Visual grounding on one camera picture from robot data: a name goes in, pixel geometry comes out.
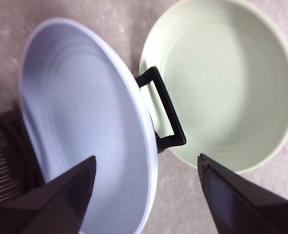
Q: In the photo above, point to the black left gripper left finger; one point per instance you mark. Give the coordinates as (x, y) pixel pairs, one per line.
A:
(48, 209)

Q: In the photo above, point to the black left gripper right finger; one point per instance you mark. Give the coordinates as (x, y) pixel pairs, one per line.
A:
(243, 207)

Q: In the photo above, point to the blue plate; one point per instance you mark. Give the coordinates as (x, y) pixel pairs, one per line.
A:
(85, 97)

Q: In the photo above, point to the green plate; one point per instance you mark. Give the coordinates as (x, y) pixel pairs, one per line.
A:
(231, 85)

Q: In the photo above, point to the black plate rack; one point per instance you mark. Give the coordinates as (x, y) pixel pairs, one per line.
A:
(168, 107)

